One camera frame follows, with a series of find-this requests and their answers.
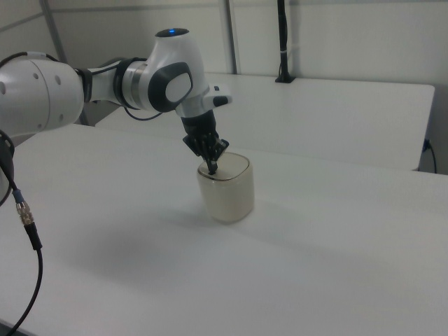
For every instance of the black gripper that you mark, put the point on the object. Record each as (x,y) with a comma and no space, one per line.
(203,134)

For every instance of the cream small trash bin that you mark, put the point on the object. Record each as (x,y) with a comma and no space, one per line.
(231,199)

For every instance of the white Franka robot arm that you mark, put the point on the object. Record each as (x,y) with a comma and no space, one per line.
(38,94)

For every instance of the white background table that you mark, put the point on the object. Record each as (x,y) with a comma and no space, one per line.
(315,115)

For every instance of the black camera stand pole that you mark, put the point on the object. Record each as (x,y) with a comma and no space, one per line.
(283,42)

